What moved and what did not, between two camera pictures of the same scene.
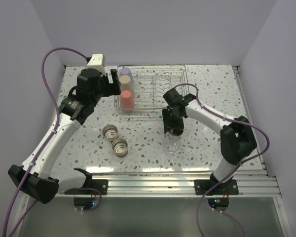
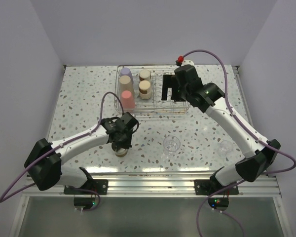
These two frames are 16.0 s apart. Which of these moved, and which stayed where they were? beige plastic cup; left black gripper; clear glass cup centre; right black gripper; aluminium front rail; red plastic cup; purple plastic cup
Moved: left black gripper; right black gripper
Stayed: red plastic cup; purple plastic cup; aluminium front rail; clear glass cup centre; beige plastic cup
